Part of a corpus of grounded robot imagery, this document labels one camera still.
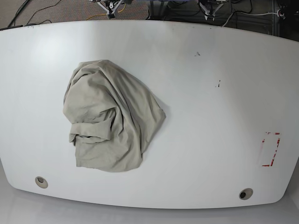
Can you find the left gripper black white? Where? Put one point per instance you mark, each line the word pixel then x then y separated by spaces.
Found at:
pixel 212 9

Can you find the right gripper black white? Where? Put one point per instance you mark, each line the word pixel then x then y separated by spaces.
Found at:
pixel 109 6

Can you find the beige grey t-shirt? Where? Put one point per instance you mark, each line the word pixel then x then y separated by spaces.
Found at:
pixel 113 117

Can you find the red tape rectangle marking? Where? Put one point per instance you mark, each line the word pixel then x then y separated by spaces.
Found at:
pixel 269 148

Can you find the left table cable grommet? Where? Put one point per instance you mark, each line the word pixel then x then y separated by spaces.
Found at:
pixel 41 182

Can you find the table cable grommet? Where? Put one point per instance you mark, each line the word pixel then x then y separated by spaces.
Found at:
pixel 41 182
pixel 246 194

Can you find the right table cable grommet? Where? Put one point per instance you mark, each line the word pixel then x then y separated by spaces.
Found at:
pixel 246 194

